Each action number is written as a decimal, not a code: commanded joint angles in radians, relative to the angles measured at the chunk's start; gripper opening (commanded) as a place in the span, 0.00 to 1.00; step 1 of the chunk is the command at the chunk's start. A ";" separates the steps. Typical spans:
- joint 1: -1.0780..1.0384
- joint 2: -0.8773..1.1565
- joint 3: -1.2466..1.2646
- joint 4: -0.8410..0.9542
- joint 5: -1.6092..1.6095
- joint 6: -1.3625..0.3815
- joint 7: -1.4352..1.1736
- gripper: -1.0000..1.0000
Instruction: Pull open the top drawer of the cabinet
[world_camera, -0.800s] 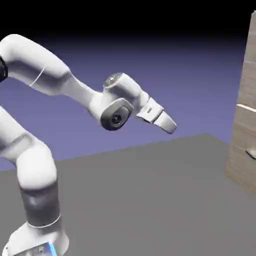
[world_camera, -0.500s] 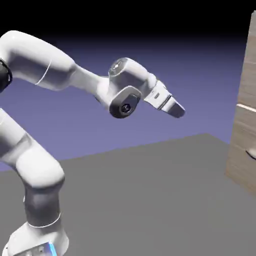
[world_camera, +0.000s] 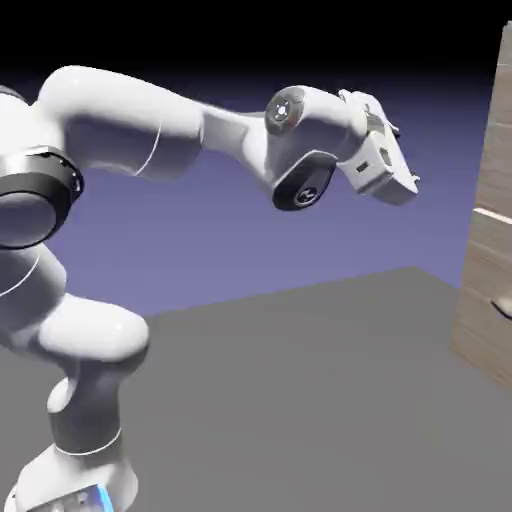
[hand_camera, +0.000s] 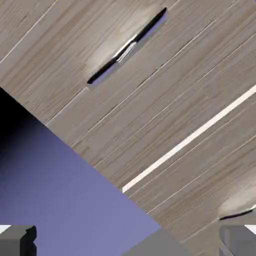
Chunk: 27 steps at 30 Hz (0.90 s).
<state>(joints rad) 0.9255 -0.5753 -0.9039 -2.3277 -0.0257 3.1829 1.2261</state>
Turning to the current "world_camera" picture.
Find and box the light wood cabinet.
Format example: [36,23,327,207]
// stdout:
[450,23,512,398]

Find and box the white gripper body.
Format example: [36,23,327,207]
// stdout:
[336,89,421,207]

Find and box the light wood drawer front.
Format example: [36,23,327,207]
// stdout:
[474,62,512,221]
[451,210,512,395]

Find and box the curved metal drawer handle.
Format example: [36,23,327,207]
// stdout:
[490,296,512,322]

